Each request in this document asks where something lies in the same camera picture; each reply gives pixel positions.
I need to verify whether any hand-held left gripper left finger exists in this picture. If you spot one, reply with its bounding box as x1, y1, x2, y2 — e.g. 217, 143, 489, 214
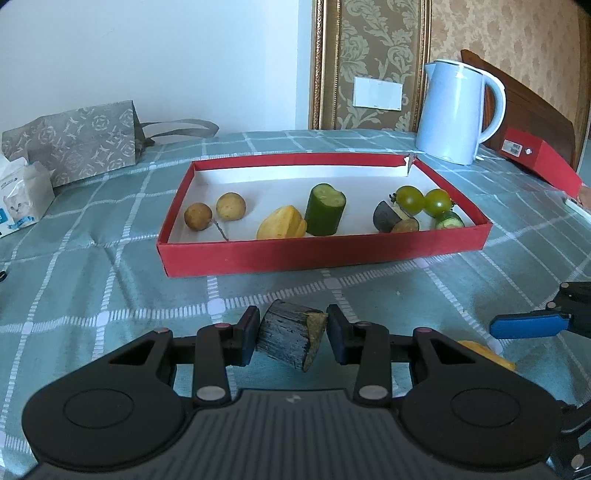
108, 305, 262, 408

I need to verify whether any white tissue pack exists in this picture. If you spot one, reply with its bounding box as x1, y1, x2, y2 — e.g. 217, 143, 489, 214
0, 154, 56, 238

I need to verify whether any small green cucumber slice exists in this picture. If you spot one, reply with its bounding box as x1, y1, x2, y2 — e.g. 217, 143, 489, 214
435, 211, 465, 230

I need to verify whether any green cucumber piece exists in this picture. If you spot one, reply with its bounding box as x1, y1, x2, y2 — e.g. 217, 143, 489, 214
304, 183, 347, 237

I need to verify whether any grey patterned gift bag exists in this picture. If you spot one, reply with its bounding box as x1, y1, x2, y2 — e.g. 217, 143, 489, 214
1, 99, 220, 188

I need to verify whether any dark eggplant piece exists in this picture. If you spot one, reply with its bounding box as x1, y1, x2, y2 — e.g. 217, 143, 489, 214
372, 200, 421, 234
255, 299, 328, 372

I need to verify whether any green cherry tomato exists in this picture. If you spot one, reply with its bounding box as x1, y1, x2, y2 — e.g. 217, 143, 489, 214
424, 188, 453, 217
394, 185, 426, 215

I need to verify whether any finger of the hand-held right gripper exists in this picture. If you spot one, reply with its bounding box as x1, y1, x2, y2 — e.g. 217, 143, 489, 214
488, 281, 591, 341
547, 401, 591, 480

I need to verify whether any light blue electric kettle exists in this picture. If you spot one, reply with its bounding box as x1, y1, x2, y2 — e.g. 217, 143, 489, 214
416, 59, 507, 166

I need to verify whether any gold ornate wall frame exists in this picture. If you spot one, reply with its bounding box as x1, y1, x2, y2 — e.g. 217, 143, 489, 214
309, 0, 432, 131

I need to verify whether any yellow starfruit piece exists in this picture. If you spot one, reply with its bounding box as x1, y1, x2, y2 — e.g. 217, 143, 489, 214
457, 340, 517, 372
256, 206, 308, 240

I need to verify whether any brown longan fruit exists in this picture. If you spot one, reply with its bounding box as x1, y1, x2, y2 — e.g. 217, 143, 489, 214
184, 202, 214, 232
215, 191, 247, 221

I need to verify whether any white wall switch plate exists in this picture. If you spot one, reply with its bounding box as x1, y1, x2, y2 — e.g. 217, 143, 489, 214
353, 76, 403, 112

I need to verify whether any green checkered tablecloth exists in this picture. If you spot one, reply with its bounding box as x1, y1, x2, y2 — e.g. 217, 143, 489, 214
0, 129, 591, 480

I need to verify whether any red box lid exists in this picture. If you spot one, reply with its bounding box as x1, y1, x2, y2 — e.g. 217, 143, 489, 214
500, 127, 583, 197

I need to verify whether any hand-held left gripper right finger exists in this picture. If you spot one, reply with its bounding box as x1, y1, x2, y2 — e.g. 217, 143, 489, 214
325, 304, 495, 404

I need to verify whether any red cardboard box tray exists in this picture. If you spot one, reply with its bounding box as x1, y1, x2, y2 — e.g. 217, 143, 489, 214
156, 153, 494, 278

